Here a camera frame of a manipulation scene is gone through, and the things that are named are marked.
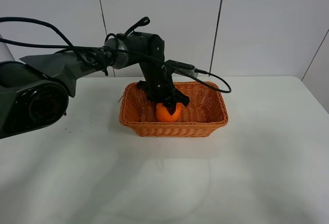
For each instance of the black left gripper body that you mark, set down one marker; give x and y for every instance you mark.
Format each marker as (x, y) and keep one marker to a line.
(159, 80)

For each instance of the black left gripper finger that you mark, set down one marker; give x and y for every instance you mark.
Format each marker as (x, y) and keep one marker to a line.
(178, 97)
(142, 85)

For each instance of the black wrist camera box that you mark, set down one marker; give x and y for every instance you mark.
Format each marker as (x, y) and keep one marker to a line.
(187, 68)

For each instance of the orange fruit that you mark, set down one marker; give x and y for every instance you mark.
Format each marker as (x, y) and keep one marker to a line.
(163, 115)

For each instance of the orange wicker basket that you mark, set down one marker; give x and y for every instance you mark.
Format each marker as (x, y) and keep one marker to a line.
(205, 113)

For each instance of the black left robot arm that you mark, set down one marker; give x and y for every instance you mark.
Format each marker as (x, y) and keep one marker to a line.
(35, 90)

